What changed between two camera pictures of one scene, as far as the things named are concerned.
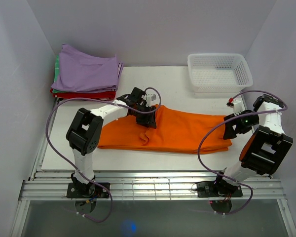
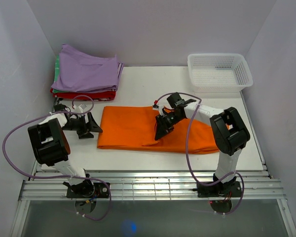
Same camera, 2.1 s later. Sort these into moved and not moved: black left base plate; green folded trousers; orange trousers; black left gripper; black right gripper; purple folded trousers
Moved: black right gripper; black left gripper
Not moved: orange trousers; black left base plate; purple folded trousers; green folded trousers
